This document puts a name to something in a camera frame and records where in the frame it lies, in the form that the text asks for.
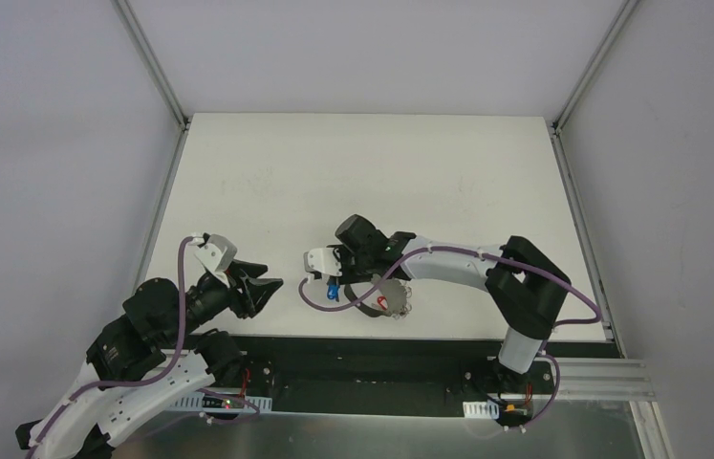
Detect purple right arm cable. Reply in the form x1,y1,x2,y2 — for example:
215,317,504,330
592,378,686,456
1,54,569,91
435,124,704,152
297,245,605,438

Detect blue key tag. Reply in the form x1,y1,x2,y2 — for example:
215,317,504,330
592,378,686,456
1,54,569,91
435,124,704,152
326,284,339,301

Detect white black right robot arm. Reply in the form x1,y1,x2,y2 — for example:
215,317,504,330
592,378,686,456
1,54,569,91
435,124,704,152
322,214,572,392

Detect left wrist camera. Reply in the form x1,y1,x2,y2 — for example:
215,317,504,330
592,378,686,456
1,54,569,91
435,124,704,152
194,233,238,287

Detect large steel keyring plate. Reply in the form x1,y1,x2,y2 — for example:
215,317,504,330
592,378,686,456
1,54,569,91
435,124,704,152
343,274,412,319

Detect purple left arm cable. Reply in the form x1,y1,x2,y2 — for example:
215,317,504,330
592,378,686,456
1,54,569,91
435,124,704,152
24,235,263,459

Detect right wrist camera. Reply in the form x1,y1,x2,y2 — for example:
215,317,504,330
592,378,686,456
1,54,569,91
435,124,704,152
303,246,343,285

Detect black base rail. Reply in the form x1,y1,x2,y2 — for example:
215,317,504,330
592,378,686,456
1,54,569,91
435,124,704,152
119,332,554,420

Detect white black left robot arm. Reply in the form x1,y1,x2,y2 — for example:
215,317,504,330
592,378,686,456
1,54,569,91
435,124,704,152
15,260,284,458

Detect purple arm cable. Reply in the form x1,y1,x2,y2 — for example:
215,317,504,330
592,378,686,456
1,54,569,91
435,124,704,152
297,245,605,438
24,235,263,459

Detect metal base plate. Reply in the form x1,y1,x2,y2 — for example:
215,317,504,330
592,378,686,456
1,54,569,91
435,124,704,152
113,402,644,458

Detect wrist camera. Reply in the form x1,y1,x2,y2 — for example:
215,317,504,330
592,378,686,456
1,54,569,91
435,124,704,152
303,246,343,285
194,233,238,287

